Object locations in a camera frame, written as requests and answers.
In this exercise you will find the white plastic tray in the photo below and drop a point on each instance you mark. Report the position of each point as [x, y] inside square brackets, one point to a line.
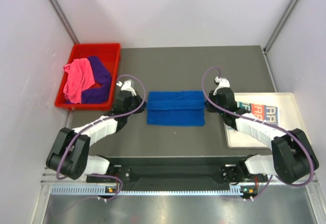
[289, 117]

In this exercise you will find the dark blue towel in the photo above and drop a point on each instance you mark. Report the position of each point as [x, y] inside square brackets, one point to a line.
[176, 108]

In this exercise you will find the aluminium frame rail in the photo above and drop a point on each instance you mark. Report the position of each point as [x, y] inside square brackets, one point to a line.
[49, 177]

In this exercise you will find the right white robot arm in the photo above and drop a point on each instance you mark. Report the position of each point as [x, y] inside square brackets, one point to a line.
[292, 156]

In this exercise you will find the beige rabbit letter towel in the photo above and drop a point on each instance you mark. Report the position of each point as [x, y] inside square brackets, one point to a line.
[263, 112]

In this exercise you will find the pink towel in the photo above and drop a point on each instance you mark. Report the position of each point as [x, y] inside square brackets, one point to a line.
[79, 78]

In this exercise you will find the purple towel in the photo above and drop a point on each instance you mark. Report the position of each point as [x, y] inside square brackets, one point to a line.
[102, 77]

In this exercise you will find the grey slotted cable duct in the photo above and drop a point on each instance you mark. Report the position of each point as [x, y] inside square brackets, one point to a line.
[103, 190]

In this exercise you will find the red plastic bin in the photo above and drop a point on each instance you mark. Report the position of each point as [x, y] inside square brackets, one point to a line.
[109, 55]

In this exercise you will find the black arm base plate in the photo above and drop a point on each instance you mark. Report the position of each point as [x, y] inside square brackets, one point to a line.
[177, 173]

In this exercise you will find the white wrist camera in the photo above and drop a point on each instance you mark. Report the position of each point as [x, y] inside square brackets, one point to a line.
[127, 85]
[221, 83]

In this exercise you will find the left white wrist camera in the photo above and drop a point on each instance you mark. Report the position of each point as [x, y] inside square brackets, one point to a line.
[127, 85]

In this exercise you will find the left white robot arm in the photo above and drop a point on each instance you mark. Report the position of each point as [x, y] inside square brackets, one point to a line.
[69, 156]

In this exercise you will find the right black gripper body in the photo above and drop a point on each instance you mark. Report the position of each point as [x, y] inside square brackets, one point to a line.
[214, 98]

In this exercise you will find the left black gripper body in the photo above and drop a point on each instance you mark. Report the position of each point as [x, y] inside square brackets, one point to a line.
[135, 101]

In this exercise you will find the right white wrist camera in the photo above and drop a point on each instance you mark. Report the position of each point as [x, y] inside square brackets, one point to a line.
[221, 83]

